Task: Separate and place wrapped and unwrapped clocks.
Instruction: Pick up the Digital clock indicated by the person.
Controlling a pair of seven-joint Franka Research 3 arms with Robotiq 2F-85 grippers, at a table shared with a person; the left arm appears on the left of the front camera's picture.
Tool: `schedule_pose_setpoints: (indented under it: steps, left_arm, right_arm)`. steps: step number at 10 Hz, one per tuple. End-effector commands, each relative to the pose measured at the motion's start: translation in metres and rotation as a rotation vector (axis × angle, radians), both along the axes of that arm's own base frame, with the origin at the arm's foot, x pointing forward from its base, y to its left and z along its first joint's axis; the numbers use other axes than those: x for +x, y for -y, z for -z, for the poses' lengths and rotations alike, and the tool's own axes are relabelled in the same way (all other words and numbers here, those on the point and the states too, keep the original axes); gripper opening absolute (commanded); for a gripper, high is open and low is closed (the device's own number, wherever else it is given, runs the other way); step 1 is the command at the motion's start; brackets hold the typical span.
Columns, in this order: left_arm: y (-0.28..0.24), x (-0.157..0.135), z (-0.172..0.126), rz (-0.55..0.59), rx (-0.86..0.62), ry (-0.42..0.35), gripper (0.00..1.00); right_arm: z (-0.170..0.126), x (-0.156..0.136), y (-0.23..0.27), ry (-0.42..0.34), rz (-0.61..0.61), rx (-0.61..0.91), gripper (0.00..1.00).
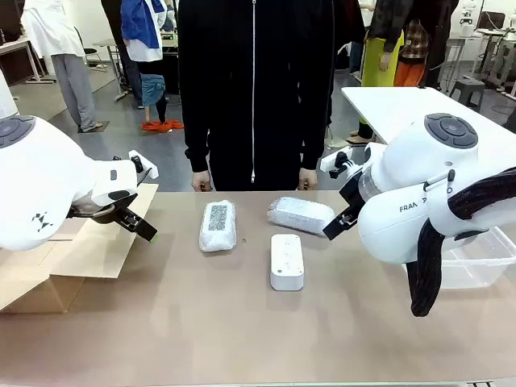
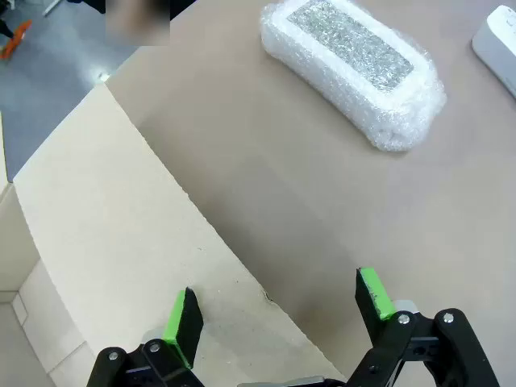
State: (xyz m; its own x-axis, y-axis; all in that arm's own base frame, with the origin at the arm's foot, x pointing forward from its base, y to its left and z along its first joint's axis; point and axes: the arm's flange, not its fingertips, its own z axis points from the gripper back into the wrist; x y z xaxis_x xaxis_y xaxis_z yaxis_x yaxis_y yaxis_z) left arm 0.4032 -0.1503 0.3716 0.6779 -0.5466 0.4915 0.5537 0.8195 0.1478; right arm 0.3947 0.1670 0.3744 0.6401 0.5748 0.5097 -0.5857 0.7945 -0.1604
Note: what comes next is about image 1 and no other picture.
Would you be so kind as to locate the orange cloth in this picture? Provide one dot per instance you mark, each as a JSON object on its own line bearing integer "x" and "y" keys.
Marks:
{"x": 161, "y": 125}

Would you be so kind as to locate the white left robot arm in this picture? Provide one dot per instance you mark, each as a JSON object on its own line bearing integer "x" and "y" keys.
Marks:
{"x": 44, "y": 181}

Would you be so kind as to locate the brown cardboard box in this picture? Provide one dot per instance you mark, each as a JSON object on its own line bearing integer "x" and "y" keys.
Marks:
{"x": 92, "y": 254}

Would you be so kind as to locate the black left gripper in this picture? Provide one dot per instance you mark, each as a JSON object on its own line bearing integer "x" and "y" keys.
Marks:
{"x": 121, "y": 211}

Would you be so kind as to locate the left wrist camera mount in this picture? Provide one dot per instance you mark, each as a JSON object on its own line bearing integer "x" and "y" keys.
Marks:
{"x": 143, "y": 163}

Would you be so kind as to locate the clear plastic bin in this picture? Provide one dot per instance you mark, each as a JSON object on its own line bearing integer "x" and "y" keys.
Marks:
{"x": 471, "y": 266}

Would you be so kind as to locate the person in black hoodie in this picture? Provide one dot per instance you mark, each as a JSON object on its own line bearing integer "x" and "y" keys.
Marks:
{"x": 254, "y": 92}

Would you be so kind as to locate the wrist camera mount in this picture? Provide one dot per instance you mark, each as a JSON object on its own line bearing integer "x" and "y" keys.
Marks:
{"x": 336, "y": 161}
{"x": 143, "y": 163}

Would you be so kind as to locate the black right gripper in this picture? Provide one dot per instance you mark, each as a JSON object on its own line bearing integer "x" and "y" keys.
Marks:
{"x": 354, "y": 189}

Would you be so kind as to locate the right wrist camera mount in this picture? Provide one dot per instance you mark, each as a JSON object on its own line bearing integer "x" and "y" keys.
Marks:
{"x": 336, "y": 161}

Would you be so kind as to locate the grey stool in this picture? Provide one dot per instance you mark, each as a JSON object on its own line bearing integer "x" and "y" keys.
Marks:
{"x": 467, "y": 90}

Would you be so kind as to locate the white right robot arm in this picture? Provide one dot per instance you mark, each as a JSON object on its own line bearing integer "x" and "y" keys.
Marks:
{"x": 415, "y": 193}

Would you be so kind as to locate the bubble-wrapped white clock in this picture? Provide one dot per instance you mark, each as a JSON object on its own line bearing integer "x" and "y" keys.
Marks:
{"x": 300, "y": 215}

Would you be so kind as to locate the background desk with metal legs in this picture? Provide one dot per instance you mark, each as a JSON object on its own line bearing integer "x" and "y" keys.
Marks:
{"x": 24, "y": 52}

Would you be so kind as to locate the person in yellow apron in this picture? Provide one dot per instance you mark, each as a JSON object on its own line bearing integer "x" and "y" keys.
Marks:
{"x": 381, "y": 52}

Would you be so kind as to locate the person's right hand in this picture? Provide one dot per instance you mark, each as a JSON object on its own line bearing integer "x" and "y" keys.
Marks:
{"x": 200, "y": 181}

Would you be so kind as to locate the unwrapped white clock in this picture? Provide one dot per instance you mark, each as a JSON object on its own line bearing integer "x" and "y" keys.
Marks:
{"x": 286, "y": 262}

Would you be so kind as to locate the person in plaid shirt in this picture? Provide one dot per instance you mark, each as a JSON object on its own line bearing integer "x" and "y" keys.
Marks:
{"x": 413, "y": 48}

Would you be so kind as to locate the person in blue white top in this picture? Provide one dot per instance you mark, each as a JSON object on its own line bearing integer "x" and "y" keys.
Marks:
{"x": 145, "y": 44}

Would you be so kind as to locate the person in white coat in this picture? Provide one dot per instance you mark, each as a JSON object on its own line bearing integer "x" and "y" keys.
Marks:
{"x": 68, "y": 52}

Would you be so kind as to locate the wrapped clock with QR label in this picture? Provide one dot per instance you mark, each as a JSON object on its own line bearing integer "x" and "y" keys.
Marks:
{"x": 217, "y": 225}

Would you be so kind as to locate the person's left hand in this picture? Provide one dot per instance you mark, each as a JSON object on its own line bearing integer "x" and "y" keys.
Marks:
{"x": 308, "y": 179}

